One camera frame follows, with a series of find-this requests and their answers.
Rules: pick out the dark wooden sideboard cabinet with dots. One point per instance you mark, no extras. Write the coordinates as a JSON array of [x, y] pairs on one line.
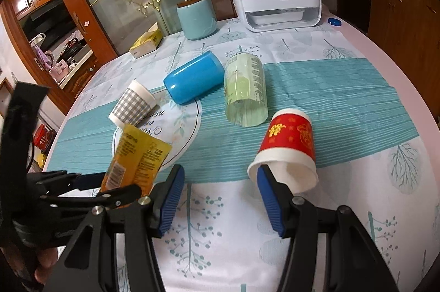
[[408, 32]]

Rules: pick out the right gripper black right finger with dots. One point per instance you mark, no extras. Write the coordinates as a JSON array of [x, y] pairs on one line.
[[353, 261]]

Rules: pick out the person's left hand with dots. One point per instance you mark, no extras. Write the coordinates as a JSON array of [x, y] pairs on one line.
[[46, 260]]

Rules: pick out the grey checked paper cup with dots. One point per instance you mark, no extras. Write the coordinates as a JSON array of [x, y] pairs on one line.
[[134, 105]]

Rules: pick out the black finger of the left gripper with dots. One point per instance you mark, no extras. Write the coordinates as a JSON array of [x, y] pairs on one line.
[[111, 199], [62, 181]]

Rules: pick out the teal ceramic jar wooden lid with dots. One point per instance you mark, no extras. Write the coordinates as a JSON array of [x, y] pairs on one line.
[[196, 19]]

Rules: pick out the small blue bottle cap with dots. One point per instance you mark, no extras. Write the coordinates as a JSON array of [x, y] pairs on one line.
[[334, 22]]

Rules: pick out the red bucket on floor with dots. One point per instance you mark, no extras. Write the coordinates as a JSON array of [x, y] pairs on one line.
[[42, 137]]

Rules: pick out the green translucent plastic cup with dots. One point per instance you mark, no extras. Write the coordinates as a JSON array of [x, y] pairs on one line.
[[244, 91]]

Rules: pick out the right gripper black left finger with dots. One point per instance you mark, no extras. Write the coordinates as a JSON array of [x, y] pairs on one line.
[[89, 263]]

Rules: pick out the yellow tissue box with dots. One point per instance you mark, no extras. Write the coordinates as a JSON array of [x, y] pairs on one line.
[[148, 42]]

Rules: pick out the blue plastic cup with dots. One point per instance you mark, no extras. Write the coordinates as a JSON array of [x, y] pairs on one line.
[[194, 78]]

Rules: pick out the red paper cup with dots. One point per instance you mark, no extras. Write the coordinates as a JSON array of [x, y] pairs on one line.
[[288, 150]]

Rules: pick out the leaf patterned tablecloth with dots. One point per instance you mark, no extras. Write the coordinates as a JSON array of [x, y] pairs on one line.
[[377, 151]]

